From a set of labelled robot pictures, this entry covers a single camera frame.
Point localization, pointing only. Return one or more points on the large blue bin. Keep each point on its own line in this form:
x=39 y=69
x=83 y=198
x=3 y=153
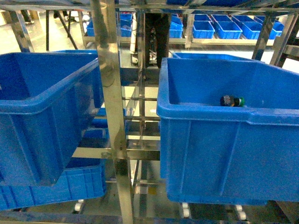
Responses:
x=47 y=102
x=228 y=155

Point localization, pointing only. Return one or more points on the large blue bin left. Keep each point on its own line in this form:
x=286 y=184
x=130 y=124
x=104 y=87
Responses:
x=47 y=102

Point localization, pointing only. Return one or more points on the large blue bin right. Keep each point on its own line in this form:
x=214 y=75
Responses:
x=228 y=155

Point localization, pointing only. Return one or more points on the steel shelf upright post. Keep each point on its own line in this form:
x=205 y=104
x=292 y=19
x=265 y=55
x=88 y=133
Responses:
x=105 y=29

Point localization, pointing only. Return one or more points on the green push button in bin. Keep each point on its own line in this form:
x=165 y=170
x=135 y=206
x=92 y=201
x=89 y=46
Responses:
x=232 y=101

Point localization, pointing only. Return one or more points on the blue bin bottom left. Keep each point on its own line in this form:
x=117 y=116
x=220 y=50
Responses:
x=83 y=178

